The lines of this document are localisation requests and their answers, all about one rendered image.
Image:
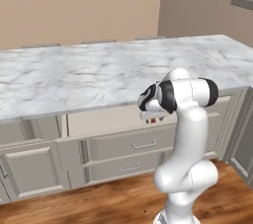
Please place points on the grey drawer stack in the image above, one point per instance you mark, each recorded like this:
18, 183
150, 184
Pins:
220, 126

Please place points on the plain pale drawer front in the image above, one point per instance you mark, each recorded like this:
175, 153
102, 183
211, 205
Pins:
108, 120

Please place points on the tall grey cupboard door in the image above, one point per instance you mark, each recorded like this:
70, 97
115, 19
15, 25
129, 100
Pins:
243, 142

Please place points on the grey stool seat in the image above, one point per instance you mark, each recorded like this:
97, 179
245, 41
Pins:
150, 38
99, 41
41, 45

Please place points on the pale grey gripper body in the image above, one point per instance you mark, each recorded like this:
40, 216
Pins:
149, 114

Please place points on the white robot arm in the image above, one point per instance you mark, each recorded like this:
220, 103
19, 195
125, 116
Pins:
189, 142

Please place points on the grey panelled cupboard door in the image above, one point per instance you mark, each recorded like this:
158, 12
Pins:
33, 170
2, 191

